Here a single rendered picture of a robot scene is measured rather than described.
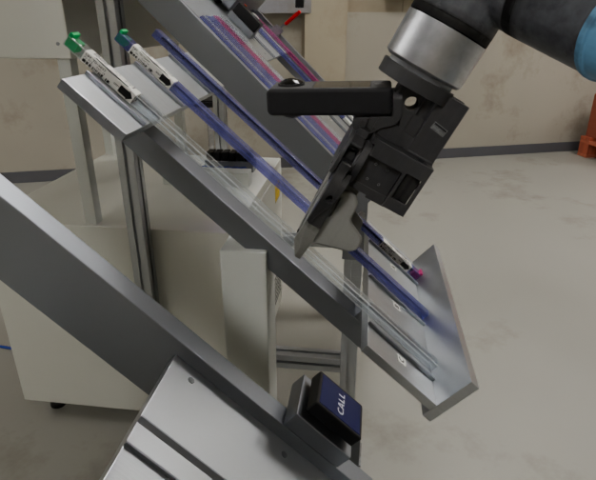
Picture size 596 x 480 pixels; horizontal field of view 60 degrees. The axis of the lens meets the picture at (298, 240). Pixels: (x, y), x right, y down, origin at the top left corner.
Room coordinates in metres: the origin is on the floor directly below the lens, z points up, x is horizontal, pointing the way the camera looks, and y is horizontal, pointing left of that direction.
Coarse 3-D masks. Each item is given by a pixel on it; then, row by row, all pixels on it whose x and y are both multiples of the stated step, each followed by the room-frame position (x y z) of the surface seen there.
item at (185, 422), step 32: (160, 384) 0.30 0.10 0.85; (192, 384) 0.31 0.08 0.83; (160, 416) 0.27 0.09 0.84; (192, 416) 0.29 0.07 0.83; (224, 416) 0.30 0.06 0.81; (128, 448) 0.24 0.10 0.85; (160, 448) 0.25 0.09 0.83; (192, 448) 0.26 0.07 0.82; (224, 448) 0.28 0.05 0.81; (256, 448) 0.30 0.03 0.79; (288, 448) 0.32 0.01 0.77
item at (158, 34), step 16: (160, 32) 0.74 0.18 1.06; (176, 48) 0.74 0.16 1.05; (192, 64) 0.73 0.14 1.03; (208, 80) 0.73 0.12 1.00; (224, 96) 0.73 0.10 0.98; (240, 112) 0.73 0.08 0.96; (256, 128) 0.72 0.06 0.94; (272, 144) 0.72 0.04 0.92; (288, 160) 0.72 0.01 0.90; (304, 176) 0.71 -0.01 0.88; (368, 224) 0.71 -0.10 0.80; (416, 272) 0.69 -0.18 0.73
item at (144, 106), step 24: (72, 48) 0.52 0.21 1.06; (144, 96) 0.53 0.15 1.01; (168, 120) 0.52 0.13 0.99; (192, 144) 0.51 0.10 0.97; (216, 168) 0.51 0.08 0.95; (240, 192) 0.50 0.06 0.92; (264, 216) 0.50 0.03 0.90; (288, 240) 0.50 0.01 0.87; (312, 264) 0.49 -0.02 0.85; (384, 312) 0.49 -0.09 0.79; (408, 336) 0.48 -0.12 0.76; (432, 360) 0.48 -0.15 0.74
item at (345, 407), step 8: (328, 384) 0.35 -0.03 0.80; (328, 392) 0.34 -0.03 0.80; (336, 392) 0.35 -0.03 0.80; (344, 392) 0.35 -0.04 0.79; (320, 400) 0.33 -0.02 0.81; (328, 400) 0.33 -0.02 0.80; (336, 400) 0.34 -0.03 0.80; (344, 400) 0.34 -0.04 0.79; (352, 400) 0.35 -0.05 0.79; (328, 408) 0.32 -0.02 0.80; (336, 408) 0.33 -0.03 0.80; (344, 408) 0.34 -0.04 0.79; (352, 408) 0.34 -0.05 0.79; (360, 408) 0.35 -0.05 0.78; (344, 416) 0.33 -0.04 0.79; (352, 416) 0.33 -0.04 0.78; (352, 424) 0.32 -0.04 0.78
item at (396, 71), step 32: (384, 64) 0.48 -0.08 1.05; (416, 96) 0.47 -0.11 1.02; (448, 96) 0.46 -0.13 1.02; (352, 128) 0.48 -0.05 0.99; (384, 128) 0.48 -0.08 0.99; (416, 128) 0.48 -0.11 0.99; (448, 128) 0.47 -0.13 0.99; (352, 160) 0.47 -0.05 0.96; (384, 160) 0.46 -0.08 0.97; (416, 160) 0.45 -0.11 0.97; (384, 192) 0.47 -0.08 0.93; (416, 192) 0.45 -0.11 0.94
